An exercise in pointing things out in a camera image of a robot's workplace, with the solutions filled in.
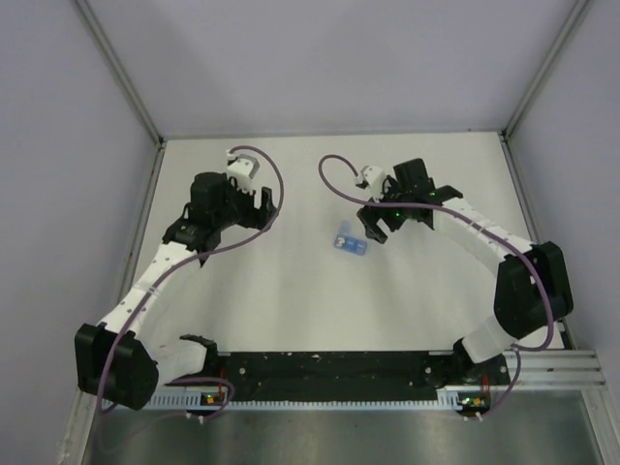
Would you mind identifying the grey cable duct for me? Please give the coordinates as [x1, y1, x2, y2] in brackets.
[143, 387, 490, 417]

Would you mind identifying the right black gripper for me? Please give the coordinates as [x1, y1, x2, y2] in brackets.
[357, 176, 413, 244]

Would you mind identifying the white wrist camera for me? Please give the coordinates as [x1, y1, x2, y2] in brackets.
[226, 151, 260, 195]
[356, 165, 388, 202]

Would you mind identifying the purple cable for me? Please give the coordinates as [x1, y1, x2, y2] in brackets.
[318, 154, 556, 351]
[95, 144, 285, 416]

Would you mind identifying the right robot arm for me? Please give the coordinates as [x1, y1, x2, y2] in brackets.
[356, 159, 574, 384]

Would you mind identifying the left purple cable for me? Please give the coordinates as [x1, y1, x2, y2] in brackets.
[95, 144, 285, 416]

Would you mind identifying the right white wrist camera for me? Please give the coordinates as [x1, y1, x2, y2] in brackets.
[356, 165, 388, 202]

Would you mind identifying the blue pill organizer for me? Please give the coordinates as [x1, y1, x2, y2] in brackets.
[333, 220, 368, 257]

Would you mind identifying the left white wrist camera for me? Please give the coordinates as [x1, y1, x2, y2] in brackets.
[226, 151, 260, 195]

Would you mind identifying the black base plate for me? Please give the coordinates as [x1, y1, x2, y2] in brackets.
[179, 351, 510, 400]

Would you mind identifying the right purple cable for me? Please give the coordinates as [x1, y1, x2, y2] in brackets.
[318, 154, 556, 351]

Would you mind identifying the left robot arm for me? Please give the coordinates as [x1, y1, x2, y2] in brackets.
[75, 171, 283, 410]

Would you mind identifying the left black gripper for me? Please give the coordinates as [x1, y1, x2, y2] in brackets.
[213, 173, 277, 232]

